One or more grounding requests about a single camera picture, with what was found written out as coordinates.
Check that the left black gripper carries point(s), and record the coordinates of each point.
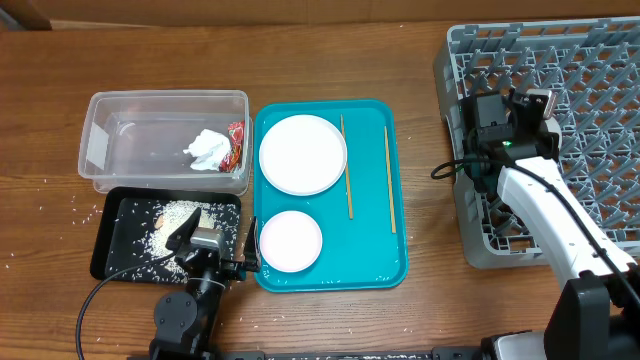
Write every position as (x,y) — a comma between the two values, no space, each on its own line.
(238,269)

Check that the pink bowl with rice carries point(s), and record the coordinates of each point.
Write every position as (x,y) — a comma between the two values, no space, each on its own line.
(290,241)

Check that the red snack wrapper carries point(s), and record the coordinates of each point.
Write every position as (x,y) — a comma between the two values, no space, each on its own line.
(232,160)

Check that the white tissue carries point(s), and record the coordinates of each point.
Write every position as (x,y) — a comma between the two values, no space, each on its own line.
(209,149)

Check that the white round plate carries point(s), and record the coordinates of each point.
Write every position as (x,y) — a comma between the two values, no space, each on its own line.
(302,155)

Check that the wooden chopstick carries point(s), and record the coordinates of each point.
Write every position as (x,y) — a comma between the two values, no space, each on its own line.
(389,181)
(346,171)

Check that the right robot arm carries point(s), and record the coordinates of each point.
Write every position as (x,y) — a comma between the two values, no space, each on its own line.
(511,150)

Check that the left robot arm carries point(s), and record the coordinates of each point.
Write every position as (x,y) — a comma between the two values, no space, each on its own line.
(185,320)

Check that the grey dishwasher rack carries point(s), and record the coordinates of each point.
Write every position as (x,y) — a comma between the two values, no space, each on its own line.
(592,65)

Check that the pile of spilled rice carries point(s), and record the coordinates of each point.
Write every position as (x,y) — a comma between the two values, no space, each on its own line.
(168,218)

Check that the teal plastic tray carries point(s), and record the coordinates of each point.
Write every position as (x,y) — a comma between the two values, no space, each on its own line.
(356,254)

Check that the clear plastic bin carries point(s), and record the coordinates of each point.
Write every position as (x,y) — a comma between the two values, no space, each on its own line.
(140,139)

